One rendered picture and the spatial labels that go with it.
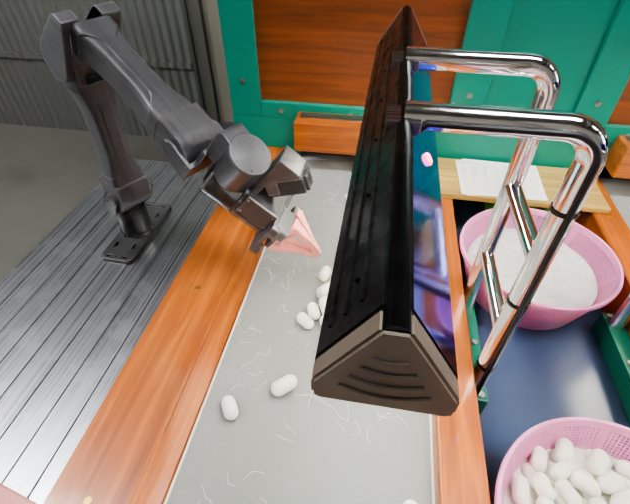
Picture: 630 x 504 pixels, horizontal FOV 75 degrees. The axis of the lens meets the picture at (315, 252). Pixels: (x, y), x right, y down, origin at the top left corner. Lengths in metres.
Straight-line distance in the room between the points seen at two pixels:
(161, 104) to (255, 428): 0.45
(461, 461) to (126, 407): 0.41
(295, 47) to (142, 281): 0.57
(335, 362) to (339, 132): 0.76
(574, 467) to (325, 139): 0.72
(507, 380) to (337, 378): 0.53
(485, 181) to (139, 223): 0.74
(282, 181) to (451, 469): 0.40
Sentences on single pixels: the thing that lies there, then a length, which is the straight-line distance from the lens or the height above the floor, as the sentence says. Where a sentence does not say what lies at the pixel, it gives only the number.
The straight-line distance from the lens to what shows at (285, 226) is 0.59.
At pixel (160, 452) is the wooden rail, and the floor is 0.76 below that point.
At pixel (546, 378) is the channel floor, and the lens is 0.77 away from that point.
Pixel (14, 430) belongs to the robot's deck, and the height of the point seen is 0.67.
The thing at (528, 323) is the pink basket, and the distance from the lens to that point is 0.80.
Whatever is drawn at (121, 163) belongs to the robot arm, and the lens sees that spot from 0.86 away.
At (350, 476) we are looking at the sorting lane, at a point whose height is 0.74.
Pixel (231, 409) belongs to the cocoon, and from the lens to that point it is 0.57.
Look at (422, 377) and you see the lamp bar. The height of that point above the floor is 1.08.
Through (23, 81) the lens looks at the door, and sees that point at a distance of 3.32.
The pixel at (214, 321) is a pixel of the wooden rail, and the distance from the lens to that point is 0.65.
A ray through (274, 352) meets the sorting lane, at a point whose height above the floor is 0.74.
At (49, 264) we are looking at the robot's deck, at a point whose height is 0.67.
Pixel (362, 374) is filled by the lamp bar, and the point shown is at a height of 1.07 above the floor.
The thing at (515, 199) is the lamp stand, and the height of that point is 0.97.
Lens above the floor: 1.26
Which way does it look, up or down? 43 degrees down
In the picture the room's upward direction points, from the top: straight up
